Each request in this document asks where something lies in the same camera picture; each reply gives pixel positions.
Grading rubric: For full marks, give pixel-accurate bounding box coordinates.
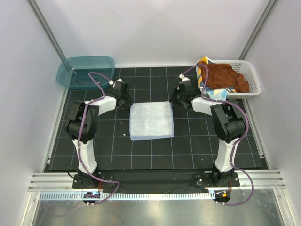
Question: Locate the brown towel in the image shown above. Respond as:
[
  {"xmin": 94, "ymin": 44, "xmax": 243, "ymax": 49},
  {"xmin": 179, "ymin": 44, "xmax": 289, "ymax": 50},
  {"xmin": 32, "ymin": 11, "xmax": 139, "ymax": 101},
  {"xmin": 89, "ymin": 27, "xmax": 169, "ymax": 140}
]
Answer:
[{"xmin": 197, "ymin": 61, "xmax": 250, "ymax": 93}]

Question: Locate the colourful patterned towel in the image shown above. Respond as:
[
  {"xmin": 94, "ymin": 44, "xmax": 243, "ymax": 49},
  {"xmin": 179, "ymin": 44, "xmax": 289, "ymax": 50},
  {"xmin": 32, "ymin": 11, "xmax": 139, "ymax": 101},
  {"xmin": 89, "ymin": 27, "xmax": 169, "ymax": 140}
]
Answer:
[{"xmin": 201, "ymin": 56, "xmax": 235, "ymax": 100}]

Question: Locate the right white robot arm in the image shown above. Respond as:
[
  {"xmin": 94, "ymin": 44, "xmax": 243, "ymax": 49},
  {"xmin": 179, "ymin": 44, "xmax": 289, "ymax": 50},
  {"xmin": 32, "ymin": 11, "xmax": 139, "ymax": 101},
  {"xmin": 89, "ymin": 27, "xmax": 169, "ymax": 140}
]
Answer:
[{"xmin": 169, "ymin": 80, "xmax": 249, "ymax": 186}]

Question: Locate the white slotted cable duct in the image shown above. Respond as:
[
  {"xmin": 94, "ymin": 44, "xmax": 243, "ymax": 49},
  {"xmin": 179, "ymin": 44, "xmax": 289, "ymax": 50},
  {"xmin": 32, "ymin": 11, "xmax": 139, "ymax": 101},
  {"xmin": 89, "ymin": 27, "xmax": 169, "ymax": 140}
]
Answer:
[{"xmin": 39, "ymin": 191, "xmax": 215, "ymax": 202}]

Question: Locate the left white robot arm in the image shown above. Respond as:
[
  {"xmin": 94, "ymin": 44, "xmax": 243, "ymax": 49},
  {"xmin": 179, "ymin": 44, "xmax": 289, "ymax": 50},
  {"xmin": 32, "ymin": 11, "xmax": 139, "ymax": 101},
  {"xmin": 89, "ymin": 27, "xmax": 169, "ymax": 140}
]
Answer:
[{"xmin": 66, "ymin": 79, "xmax": 132, "ymax": 188}]

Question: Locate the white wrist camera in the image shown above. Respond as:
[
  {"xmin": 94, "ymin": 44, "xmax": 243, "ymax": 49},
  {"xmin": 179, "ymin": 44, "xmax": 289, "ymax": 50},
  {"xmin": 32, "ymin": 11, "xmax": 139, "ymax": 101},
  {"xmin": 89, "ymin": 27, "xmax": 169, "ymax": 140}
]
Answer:
[
  {"xmin": 178, "ymin": 74, "xmax": 191, "ymax": 86},
  {"xmin": 109, "ymin": 79, "xmax": 124, "ymax": 90}
]

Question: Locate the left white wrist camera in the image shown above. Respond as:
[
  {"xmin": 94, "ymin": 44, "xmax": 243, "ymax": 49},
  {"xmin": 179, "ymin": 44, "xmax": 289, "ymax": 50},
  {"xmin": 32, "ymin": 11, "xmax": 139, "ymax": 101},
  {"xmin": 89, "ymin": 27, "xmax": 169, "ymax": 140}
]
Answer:
[{"xmin": 109, "ymin": 79, "xmax": 124, "ymax": 90}]

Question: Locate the white plastic basket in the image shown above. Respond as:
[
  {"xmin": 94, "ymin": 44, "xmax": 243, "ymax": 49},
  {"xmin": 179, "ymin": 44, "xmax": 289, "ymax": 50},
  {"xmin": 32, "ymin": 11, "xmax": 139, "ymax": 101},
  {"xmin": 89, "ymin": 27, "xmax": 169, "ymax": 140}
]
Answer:
[{"xmin": 196, "ymin": 60, "xmax": 261, "ymax": 99}]

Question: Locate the left aluminium corner post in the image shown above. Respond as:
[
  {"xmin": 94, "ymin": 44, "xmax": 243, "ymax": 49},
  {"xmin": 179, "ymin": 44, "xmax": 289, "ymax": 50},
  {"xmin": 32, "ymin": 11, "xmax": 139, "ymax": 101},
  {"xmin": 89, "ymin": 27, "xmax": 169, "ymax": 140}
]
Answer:
[{"xmin": 27, "ymin": 0, "xmax": 66, "ymax": 62}]

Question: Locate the aluminium corner post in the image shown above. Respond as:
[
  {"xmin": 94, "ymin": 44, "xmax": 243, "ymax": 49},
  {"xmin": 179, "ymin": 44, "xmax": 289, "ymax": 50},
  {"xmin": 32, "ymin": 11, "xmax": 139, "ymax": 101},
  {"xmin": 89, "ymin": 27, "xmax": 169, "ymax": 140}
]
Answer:
[
  {"xmin": 238, "ymin": 0, "xmax": 279, "ymax": 60},
  {"xmin": 27, "ymin": 0, "xmax": 66, "ymax": 62}
]

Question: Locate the blue bear towel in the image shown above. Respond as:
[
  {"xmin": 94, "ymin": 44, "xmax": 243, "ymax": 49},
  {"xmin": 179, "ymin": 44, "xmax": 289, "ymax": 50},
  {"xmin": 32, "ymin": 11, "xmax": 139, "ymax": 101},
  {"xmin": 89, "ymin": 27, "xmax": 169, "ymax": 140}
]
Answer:
[{"xmin": 129, "ymin": 101, "xmax": 175, "ymax": 141}]

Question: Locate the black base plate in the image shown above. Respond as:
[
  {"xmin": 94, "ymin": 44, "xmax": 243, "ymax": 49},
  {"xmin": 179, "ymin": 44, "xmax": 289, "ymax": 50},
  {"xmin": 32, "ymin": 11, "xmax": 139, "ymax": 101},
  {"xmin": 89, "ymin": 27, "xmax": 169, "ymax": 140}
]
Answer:
[{"xmin": 72, "ymin": 169, "xmax": 240, "ymax": 194}]

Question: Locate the right aluminium corner post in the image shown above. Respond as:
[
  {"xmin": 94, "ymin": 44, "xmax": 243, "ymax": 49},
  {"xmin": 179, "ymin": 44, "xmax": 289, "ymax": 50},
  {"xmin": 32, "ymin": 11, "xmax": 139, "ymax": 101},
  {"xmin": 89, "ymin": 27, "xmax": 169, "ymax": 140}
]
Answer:
[{"xmin": 238, "ymin": 0, "xmax": 279, "ymax": 60}]

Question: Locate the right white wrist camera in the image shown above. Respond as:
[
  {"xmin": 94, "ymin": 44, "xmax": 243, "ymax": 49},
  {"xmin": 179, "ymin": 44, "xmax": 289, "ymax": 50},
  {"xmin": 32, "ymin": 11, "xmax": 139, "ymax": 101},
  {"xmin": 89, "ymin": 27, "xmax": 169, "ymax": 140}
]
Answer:
[{"xmin": 178, "ymin": 74, "xmax": 191, "ymax": 86}]

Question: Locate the teal plastic tub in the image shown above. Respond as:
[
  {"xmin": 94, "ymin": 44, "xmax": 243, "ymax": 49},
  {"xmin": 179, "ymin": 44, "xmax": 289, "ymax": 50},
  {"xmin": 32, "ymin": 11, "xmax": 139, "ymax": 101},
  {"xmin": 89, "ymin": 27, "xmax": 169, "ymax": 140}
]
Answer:
[{"xmin": 56, "ymin": 56, "xmax": 115, "ymax": 90}]

